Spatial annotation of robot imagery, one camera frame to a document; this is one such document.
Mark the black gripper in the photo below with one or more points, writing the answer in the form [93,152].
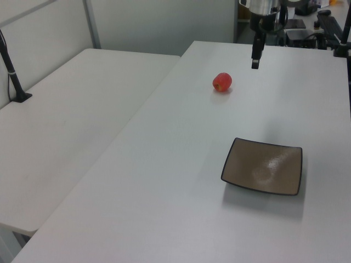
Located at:
[256,22]

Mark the red apple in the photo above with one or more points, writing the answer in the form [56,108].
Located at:
[222,81]

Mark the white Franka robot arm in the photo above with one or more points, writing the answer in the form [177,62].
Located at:
[260,5]

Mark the brown square ceramic plate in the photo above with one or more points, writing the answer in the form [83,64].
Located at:
[263,167]

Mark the black electronics box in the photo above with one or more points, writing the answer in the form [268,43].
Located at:
[300,37]

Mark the dark closed laptop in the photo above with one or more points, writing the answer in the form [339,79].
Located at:
[295,23]

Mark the black monitor base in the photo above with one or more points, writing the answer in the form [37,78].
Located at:
[305,8]

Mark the black computer mouse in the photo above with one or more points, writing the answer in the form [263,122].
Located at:
[325,12]

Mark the black keyboard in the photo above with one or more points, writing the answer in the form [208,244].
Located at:
[330,24]

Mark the black clamped stand pole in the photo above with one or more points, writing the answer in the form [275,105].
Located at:
[344,41]

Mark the white folding table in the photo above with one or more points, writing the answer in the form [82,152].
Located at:
[68,123]

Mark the grey partition corner post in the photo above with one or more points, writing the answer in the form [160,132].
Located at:
[91,24]

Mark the black camera stand pole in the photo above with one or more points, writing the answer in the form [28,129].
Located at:
[11,68]

